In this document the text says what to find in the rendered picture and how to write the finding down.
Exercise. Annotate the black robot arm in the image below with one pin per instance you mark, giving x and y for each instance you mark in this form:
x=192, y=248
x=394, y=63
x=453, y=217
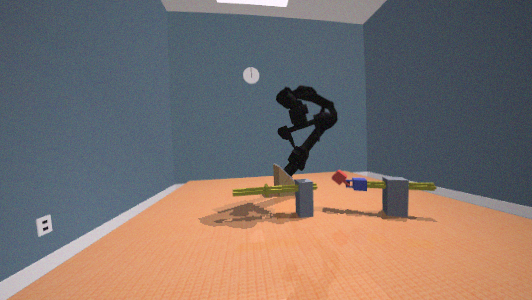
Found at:
x=290, y=100

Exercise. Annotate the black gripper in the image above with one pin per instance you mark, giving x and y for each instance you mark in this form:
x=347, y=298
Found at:
x=319, y=121

